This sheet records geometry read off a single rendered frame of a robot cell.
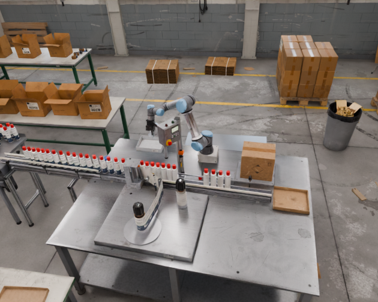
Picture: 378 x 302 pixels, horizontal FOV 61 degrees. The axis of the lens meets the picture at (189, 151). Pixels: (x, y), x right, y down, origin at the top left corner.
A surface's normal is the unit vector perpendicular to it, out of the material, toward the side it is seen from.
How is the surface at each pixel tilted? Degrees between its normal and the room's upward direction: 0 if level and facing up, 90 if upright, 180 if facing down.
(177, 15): 90
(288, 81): 92
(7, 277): 0
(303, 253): 0
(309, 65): 90
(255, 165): 90
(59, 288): 0
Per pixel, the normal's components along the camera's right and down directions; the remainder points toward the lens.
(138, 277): -0.04, -0.80
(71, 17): -0.17, 0.61
